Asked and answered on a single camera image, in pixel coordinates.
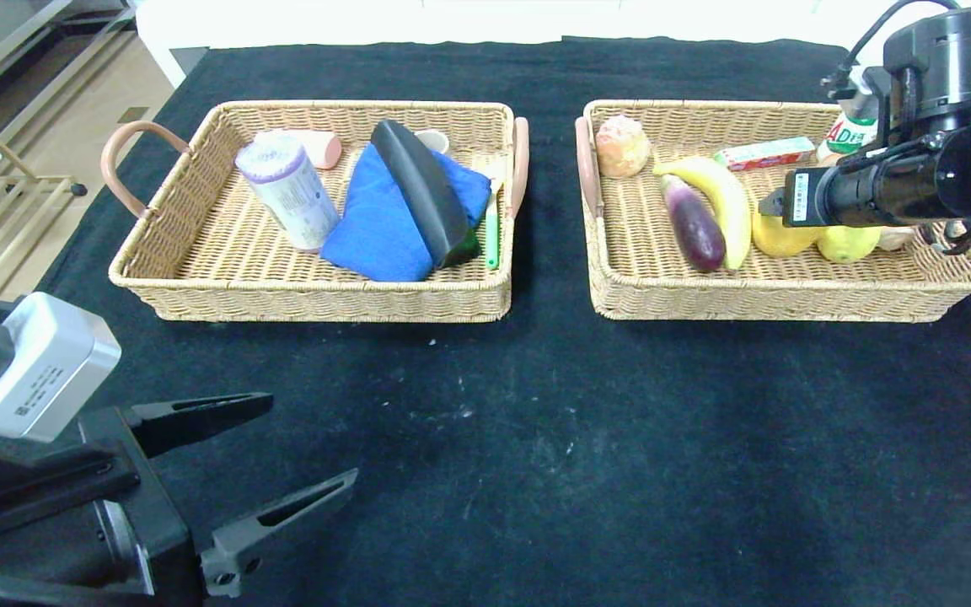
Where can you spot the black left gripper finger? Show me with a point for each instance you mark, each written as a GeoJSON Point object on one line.
{"type": "Point", "coordinates": [283, 518]}
{"type": "Point", "coordinates": [190, 415]}

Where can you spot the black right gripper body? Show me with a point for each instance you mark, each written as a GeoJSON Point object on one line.
{"type": "Point", "coordinates": [804, 198]}

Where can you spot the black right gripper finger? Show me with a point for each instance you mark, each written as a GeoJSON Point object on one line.
{"type": "Point", "coordinates": [774, 205]}

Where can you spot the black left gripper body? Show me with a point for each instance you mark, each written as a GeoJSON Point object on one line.
{"type": "Point", "coordinates": [144, 497]}

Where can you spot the yellow toy pear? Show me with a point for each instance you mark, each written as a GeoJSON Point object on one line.
{"type": "Point", "coordinates": [780, 240]}

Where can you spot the yellow toy banana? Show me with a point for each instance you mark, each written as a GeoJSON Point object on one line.
{"type": "Point", "coordinates": [726, 202]}

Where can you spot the purple toy eggplant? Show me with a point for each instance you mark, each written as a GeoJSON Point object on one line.
{"type": "Point", "coordinates": [692, 228]}

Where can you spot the purple garbage bag roll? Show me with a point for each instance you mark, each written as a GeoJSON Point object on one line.
{"type": "Point", "coordinates": [292, 198]}

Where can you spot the blue microfibre cloth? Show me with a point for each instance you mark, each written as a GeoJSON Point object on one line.
{"type": "Point", "coordinates": [376, 236]}

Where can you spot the black leather pouch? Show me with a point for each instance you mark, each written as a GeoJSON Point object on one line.
{"type": "Point", "coordinates": [426, 194]}

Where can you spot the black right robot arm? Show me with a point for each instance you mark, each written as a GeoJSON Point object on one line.
{"type": "Point", "coordinates": [932, 169]}

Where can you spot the green and red candy box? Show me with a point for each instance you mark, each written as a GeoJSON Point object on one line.
{"type": "Point", "coordinates": [764, 155]}

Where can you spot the yellow toy lemon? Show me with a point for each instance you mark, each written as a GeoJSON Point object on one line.
{"type": "Point", "coordinates": [848, 244]}

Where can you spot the white milk drink bottle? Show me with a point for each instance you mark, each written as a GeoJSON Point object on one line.
{"type": "Point", "coordinates": [848, 139]}

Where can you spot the striped toy bread loaf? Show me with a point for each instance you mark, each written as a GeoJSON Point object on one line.
{"type": "Point", "coordinates": [897, 239]}

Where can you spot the pink toy bun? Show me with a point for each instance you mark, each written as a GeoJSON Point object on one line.
{"type": "Point", "coordinates": [622, 147]}

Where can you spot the wooden cart with castors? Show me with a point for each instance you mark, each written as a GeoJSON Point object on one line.
{"type": "Point", "coordinates": [13, 202]}

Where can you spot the pink plastic bottle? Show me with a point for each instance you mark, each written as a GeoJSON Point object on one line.
{"type": "Point", "coordinates": [324, 150]}

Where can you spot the beige ceramic cup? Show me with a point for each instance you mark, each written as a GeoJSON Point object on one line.
{"type": "Point", "coordinates": [435, 139]}

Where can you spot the grey shelf unit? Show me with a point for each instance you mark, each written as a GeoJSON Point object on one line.
{"type": "Point", "coordinates": [39, 59]}

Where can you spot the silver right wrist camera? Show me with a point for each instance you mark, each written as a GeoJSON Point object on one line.
{"type": "Point", "coordinates": [865, 101]}

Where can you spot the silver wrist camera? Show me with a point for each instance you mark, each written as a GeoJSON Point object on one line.
{"type": "Point", "coordinates": [865, 101]}
{"type": "Point", "coordinates": [39, 371]}

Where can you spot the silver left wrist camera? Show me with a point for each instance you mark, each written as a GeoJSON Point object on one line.
{"type": "Point", "coordinates": [39, 371]}

